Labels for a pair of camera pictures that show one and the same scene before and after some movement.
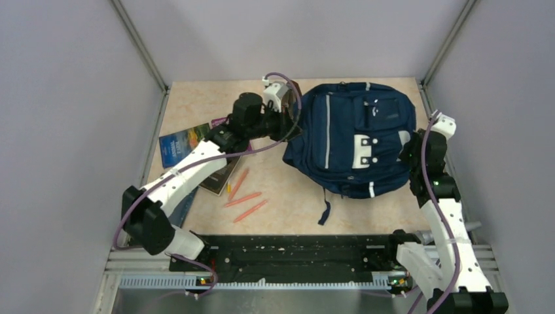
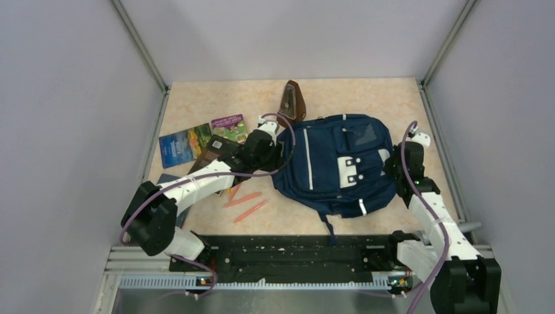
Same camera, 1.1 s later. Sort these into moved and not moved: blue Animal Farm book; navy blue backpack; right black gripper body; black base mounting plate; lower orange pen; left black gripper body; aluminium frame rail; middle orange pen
Moved: navy blue backpack; right black gripper body; left black gripper body
Not moved: lower orange pen; middle orange pen; aluminium frame rail; blue Animal Farm book; black base mounting plate
